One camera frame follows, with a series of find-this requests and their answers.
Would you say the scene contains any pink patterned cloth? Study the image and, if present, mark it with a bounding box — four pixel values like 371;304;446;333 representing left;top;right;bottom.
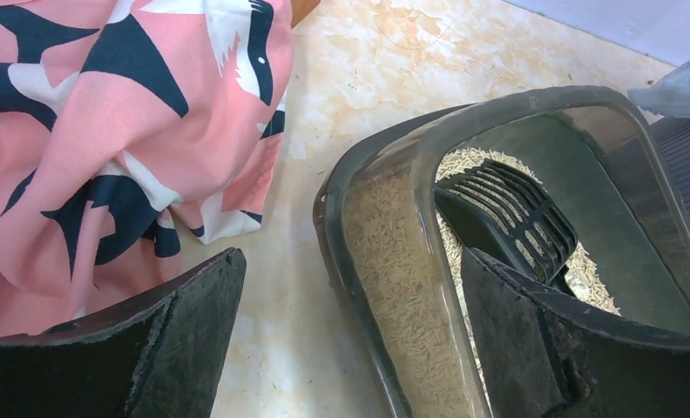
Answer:
0;1;294;337

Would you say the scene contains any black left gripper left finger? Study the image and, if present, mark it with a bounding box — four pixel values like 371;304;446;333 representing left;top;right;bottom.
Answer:
0;247;247;417

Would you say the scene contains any wooden tray box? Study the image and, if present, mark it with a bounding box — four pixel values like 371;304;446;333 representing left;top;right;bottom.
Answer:
290;0;321;28

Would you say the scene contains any blue plastic bin liner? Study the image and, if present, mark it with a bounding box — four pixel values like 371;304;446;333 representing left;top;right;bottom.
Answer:
627;61;690;118

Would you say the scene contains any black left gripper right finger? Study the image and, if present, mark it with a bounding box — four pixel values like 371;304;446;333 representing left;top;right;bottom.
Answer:
462;249;690;417

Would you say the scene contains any black litter scoop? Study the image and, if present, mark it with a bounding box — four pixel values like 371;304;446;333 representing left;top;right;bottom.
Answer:
434;159;578;295

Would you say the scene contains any dark green litter box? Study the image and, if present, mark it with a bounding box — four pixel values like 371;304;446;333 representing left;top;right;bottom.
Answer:
314;86;690;417

